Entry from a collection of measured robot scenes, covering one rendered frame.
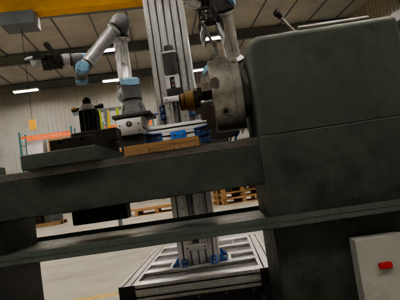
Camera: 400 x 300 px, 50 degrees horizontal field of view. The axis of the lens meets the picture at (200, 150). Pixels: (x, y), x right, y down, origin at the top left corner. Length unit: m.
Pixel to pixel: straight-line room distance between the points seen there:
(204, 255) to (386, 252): 1.27
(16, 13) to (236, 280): 11.45
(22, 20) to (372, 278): 12.01
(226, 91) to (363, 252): 0.79
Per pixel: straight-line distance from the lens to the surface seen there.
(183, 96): 1.85
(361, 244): 1.65
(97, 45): 2.60
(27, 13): 12.95
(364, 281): 1.68
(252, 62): 1.69
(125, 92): 2.53
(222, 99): 1.72
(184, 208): 2.53
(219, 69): 1.77
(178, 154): 1.69
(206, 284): 2.35
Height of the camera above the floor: 0.73
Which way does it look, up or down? 4 degrees up
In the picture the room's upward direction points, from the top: 8 degrees counter-clockwise
